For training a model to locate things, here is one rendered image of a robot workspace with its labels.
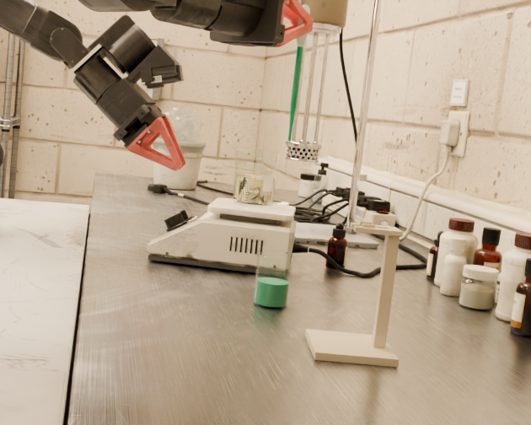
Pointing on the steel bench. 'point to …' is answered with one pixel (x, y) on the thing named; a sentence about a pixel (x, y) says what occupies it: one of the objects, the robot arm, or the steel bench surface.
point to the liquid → (295, 88)
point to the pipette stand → (329, 345)
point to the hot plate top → (225, 206)
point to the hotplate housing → (225, 242)
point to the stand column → (363, 115)
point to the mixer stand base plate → (317, 232)
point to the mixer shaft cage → (306, 153)
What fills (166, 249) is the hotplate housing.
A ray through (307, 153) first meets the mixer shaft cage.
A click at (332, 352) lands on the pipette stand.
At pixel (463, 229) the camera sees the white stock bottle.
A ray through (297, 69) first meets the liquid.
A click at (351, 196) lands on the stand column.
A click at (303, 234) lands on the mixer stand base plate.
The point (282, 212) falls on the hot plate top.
